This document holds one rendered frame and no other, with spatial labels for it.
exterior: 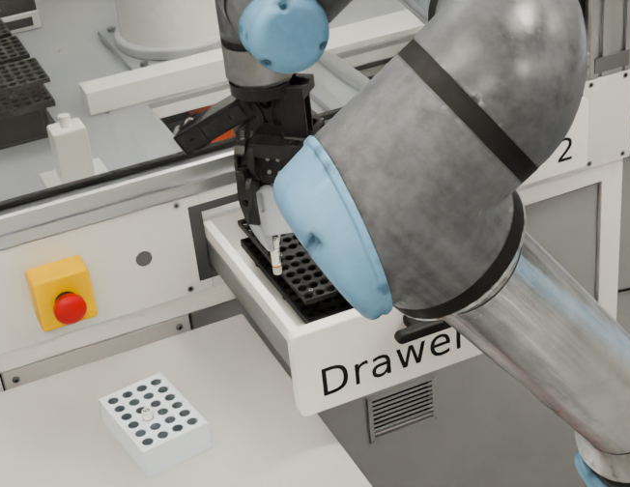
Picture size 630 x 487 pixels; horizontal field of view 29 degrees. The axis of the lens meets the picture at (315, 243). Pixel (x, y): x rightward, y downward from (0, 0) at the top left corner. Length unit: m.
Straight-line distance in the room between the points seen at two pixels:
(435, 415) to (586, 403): 1.04
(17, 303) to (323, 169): 0.87
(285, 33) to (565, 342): 0.40
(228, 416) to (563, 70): 0.83
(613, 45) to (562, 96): 1.06
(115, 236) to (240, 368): 0.23
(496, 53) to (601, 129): 1.12
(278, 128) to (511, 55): 0.58
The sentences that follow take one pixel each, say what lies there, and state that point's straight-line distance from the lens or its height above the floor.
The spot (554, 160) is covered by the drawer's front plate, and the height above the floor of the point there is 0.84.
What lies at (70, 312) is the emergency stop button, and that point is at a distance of 1.51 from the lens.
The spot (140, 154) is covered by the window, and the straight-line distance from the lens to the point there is 1.54.
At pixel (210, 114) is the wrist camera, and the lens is 1.31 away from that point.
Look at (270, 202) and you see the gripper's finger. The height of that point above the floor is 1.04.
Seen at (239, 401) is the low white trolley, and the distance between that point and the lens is 1.50.
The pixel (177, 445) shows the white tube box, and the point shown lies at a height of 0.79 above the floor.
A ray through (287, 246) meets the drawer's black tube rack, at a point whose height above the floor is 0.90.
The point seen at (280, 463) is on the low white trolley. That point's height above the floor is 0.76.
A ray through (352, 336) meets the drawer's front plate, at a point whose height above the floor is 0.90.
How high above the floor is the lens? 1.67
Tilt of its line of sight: 31 degrees down
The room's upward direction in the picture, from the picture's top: 6 degrees counter-clockwise
